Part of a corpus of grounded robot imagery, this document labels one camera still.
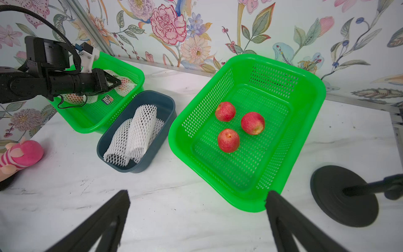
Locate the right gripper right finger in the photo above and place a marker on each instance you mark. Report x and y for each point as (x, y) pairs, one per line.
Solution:
(288, 224)

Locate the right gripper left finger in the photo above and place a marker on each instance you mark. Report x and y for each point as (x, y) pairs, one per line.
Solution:
(104, 227)

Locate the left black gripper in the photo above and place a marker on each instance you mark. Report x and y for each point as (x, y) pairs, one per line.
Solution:
(47, 62)

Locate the red apple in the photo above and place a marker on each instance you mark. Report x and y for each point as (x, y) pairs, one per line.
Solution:
(228, 141)
(225, 111)

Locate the netted apple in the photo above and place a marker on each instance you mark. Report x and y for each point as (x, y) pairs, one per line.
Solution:
(253, 123)
(127, 85)
(76, 100)

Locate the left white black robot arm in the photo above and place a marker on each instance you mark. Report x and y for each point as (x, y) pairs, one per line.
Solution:
(14, 81)

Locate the small dark card in basket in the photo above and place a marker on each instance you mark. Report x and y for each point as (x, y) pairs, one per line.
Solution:
(107, 100)

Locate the left green plastic basket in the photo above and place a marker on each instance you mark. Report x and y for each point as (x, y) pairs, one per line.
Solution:
(98, 117)

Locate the green plastic basket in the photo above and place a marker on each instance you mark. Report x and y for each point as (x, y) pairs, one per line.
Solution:
(289, 99)
(98, 117)

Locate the dark teal plastic bin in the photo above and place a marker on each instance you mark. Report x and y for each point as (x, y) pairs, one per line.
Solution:
(165, 111)

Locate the blue microphone on black stand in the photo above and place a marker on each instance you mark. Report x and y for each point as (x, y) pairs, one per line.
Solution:
(347, 198)

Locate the right green plastic basket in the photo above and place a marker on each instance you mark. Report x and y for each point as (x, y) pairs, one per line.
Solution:
(289, 99)

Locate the pink plush toy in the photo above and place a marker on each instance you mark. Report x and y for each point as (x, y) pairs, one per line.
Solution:
(19, 156)

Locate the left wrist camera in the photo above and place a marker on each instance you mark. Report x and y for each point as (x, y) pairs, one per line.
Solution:
(88, 56)

